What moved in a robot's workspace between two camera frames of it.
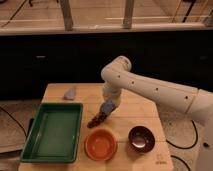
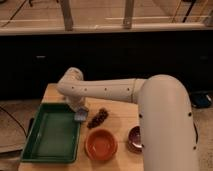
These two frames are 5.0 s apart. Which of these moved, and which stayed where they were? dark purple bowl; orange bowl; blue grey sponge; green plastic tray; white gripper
Moved: blue grey sponge; white gripper
Stayed: green plastic tray; orange bowl; dark purple bowl
